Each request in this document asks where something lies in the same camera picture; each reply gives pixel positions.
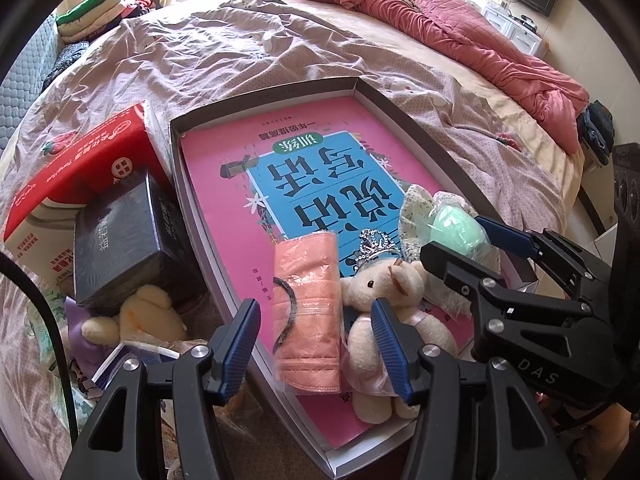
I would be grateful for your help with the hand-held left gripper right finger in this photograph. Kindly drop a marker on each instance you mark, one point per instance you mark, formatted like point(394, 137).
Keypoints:
point(395, 355)

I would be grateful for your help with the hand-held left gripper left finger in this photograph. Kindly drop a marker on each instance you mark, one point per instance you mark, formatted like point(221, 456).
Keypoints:
point(240, 347)

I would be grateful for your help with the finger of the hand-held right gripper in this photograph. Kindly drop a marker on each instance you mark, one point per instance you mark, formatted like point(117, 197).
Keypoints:
point(450, 265)
point(505, 237)

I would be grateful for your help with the mint green towel packet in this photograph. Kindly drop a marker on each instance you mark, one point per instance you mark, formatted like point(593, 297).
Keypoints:
point(455, 225)

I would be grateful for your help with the cream plush bear pink dress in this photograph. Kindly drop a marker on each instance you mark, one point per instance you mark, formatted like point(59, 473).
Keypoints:
point(387, 290)

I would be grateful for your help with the orange face mask packet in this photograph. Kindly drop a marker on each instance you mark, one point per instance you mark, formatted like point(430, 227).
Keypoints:
point(307, 320)

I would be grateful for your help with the grey tray box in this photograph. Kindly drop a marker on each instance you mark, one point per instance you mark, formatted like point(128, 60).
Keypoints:
point(185, 200)

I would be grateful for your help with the pale green tissue pack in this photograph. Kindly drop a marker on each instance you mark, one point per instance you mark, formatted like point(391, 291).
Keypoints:
point(47, 325)

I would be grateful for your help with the silver toy tiara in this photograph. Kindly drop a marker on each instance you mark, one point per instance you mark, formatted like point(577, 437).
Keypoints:
point(372, 245)

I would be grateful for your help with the yellow plush bear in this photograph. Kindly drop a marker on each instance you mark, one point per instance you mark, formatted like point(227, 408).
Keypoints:
point(140, 315)

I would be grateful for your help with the white and blue snack bag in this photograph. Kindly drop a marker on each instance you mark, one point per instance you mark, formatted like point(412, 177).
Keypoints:
point(120, 362)

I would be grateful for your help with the black speaker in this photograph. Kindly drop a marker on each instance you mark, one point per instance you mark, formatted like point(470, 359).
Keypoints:
point(627, 195)

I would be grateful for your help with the dark clothes pile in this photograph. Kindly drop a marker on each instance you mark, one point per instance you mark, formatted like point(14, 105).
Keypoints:
point(595, 127)

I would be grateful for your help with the dark blue box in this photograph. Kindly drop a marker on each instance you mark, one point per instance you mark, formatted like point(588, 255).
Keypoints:
point(130, 245)

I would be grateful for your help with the pink book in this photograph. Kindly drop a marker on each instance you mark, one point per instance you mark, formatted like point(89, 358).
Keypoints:
point(300, 185)

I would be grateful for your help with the white drawer cabinet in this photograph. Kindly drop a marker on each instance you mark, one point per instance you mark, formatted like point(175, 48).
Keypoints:
point(515, 30)

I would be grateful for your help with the pink quilt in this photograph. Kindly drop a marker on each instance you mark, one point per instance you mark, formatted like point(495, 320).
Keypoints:
point(450, 35)

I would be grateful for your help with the red and white tissue box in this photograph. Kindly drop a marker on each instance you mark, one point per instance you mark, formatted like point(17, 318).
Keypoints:
point(75, 170)

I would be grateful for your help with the dark floral pillow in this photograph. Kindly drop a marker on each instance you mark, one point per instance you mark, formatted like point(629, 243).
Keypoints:
point(67, 62)

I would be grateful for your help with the grey quilted headboard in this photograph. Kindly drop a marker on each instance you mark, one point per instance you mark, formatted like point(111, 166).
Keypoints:
point(20, 95)

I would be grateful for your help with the stack of folded clothes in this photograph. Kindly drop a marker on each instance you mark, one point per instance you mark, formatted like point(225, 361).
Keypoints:
point(105, 5)

